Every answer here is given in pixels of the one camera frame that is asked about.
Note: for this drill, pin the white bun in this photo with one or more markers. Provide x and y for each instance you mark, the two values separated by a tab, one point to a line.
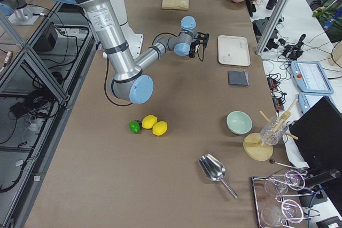
182	4

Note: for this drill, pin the metal ice scoop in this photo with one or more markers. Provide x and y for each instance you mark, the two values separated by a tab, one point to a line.
215	171

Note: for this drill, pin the aluminium frame post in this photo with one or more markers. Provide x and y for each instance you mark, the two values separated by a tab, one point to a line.
270	26

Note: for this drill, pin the mint green bowl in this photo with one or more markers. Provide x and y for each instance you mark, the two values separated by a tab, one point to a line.
239	122

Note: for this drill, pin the wooden glass stand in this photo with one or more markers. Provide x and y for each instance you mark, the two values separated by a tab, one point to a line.
258	150

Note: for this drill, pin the metal glass rack tray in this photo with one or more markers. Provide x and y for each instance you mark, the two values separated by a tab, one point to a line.
276	199

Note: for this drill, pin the black monitor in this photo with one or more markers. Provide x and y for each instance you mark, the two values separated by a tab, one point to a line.
319	136

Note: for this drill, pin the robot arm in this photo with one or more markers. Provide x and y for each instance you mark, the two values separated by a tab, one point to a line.
129	82

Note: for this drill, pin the teach pendant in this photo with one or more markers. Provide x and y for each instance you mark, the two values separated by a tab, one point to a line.
308	100
310	77

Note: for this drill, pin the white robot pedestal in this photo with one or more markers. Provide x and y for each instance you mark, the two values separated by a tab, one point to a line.
134	40

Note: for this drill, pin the cream rectangular tray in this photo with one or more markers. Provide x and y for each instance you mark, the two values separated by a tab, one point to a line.
233	50

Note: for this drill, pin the green lime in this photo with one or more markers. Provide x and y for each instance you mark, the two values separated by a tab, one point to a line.
135	126

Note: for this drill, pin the grey folded cloth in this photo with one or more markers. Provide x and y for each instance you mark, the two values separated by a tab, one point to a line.
238	78

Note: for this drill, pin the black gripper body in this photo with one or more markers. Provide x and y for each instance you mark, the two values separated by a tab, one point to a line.
194	45

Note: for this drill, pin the crystal glass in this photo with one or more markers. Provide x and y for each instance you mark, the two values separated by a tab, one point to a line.
273	131

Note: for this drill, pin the yellow lemon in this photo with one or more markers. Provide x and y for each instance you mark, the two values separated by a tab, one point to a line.
160	128
149	121

